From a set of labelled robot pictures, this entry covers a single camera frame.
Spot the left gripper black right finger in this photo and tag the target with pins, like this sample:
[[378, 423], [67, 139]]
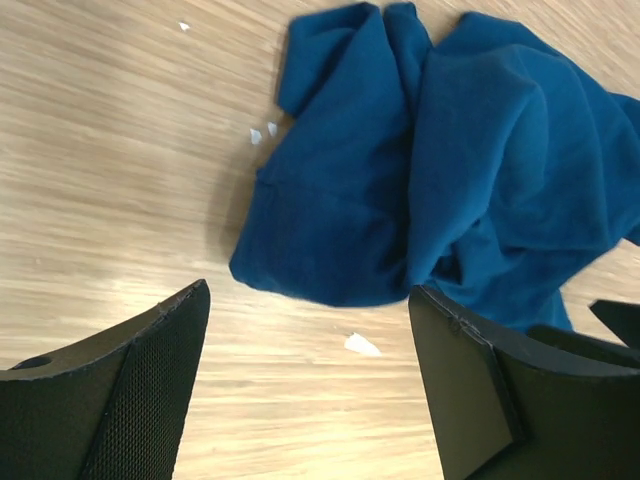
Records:
[[542, 404]]

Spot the blue t shirt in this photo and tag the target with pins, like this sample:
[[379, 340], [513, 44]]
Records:
[[487, 166]]

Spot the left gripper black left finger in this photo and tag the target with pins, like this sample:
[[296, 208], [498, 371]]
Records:
[[111, 406]]

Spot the white paper scrap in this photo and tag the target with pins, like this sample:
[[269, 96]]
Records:
[[361, 345]]

